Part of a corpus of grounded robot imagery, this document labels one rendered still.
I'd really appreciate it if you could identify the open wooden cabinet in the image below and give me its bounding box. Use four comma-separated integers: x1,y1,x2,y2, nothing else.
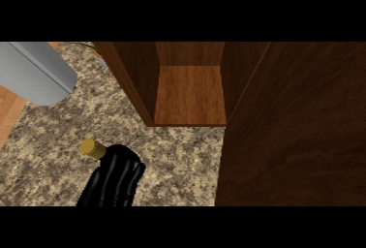
92,41,272,128

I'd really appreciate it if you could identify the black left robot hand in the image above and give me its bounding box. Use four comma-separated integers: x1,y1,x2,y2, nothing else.
76,153,148,207

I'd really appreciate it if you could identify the grey rounded appliance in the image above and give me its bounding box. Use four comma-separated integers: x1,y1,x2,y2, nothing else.
0,41,79,107

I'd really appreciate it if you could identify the dark wine bottle, yellow cap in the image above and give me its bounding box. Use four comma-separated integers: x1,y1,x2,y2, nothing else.
79,139,142,165

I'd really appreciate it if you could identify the dark brown cabinet door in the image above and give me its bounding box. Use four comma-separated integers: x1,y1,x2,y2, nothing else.
215,41,366,207

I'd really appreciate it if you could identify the green plant in orange pot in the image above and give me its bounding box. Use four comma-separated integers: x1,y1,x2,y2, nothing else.
70,41,105,60

